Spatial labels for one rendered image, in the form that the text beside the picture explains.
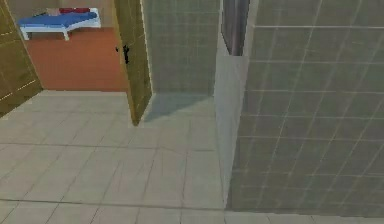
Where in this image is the olive green room door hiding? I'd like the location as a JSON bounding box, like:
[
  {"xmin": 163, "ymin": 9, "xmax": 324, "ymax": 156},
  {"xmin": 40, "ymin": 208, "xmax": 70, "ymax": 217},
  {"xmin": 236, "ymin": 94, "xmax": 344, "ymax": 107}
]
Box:
[{"xmin": 112, "ymin": 0, "xmax": 154, "ymax": 127}]

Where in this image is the red pillow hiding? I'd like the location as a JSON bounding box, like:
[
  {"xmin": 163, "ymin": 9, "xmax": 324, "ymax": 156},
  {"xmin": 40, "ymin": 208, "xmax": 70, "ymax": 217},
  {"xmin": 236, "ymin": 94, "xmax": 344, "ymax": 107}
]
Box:
[{"xmin": 58, "ymin": 7, "xmax": 92, "ymax": 15}]

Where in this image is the white bed with blue blanket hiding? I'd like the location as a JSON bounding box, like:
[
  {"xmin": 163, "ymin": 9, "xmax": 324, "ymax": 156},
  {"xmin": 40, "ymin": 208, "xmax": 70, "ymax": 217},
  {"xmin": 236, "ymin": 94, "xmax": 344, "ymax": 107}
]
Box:
[{"xmin": 17, "ymin": 7, "xmax": 102, "ymax": 42}]

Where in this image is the black door handle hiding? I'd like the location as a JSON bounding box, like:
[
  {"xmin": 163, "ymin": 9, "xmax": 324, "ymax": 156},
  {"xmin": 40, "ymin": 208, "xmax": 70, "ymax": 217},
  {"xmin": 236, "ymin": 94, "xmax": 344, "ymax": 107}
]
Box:
[{"xmin": 115, "ymin": 44, "xmax": 131, "ymax": 65}]

